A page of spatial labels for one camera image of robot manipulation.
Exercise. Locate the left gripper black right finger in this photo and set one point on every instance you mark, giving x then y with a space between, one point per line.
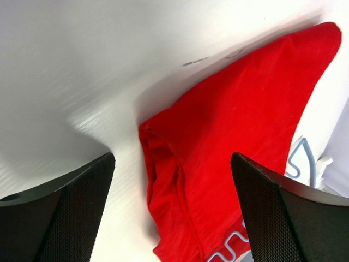
286 220

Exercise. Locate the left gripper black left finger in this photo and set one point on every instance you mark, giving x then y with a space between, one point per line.
57 220

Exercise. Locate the light blue hanger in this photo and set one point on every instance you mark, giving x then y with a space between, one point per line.
302 167

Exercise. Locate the red trousers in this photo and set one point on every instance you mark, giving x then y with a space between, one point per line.
252 106

